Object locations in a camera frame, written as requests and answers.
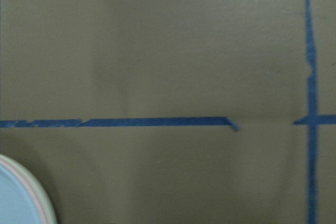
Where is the blue plate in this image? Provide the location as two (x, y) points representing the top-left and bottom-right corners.
(1, 164), (41, 223)

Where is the cream white plate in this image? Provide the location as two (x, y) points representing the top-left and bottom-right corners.
(0, 154), (58, 224)

